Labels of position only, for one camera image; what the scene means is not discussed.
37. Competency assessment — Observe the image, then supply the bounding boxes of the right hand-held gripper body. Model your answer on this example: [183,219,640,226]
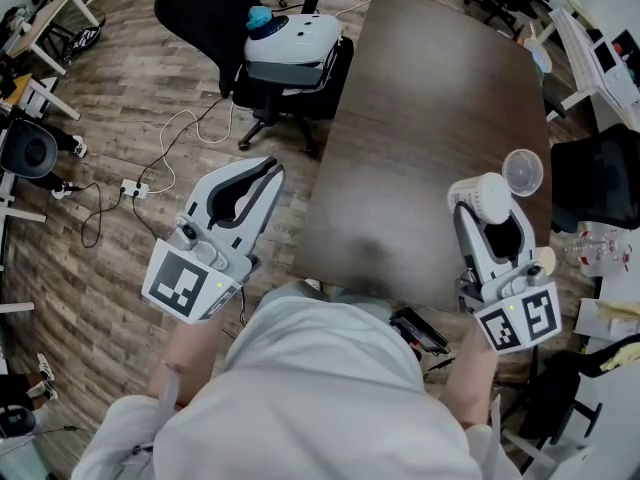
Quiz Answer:
[454,260,564,355]

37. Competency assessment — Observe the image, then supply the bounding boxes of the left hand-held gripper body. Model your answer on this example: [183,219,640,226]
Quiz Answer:
[141,202,262,325]

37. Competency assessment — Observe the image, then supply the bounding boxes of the white cotton swab container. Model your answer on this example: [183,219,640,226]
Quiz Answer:
[446,171,514,225]

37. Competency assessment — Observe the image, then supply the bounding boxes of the clear round container lid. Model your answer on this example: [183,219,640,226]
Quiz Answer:
[501,148,545,199]

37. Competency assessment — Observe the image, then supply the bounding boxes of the person's right forearm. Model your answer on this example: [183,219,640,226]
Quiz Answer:
[443,323,502,430]

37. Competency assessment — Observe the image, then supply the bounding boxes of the person's left forearm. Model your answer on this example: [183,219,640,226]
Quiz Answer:
[148,311,229,407]

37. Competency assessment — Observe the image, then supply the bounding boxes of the small beige cup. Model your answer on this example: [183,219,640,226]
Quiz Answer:
[536,245,558,276]

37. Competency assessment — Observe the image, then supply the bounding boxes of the white power strip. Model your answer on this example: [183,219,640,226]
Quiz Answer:
[119,178,151,200]

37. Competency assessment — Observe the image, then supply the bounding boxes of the clear plastic bottles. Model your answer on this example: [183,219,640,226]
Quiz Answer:
[563,221,635,272]

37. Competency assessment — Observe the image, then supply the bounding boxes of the black chair with white base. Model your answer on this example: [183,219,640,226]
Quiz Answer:
[499,337,640,472]

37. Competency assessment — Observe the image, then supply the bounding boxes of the cardboard box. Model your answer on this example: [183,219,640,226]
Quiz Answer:
[571,296,640,340]

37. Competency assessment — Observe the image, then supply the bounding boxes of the black mesh chair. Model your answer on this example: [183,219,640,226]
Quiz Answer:
[549,123,640,235]

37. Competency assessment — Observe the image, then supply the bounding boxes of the person's grey trousers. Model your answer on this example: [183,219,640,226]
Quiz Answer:
[257,283,395,322]

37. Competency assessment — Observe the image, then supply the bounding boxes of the black flat device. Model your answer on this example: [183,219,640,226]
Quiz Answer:
[388,306,452,357]

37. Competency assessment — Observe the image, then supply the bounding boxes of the yellow cloth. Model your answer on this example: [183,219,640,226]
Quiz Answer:
[598,339,640,373]

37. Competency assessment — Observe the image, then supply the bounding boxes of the white rounded device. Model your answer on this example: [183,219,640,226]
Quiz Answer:
[242,13,344,69]

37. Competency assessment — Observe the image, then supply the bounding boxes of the black round-backed chair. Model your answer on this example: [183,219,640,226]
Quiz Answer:
[0,119,60,180]

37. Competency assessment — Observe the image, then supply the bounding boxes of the black office chair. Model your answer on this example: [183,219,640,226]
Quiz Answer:
[153,0,357,158]

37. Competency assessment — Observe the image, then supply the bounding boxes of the blue cloth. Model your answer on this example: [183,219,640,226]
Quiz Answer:
[245,5,274,32]

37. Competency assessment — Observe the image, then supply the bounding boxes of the person's white shirt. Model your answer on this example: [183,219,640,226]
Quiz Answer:
[74,295,524,480]

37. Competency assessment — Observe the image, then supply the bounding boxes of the black bag with white print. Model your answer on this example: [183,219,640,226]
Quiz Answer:
[63,24,105,65]

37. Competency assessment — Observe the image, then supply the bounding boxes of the white desk with wooden top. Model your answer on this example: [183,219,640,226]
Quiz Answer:
[0,0,101,77]

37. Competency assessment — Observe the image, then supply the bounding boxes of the white cable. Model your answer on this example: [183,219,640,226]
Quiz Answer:
[130,101,236,195]

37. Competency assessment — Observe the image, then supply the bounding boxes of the black cable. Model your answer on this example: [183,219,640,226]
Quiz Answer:
[80,181,127,250]

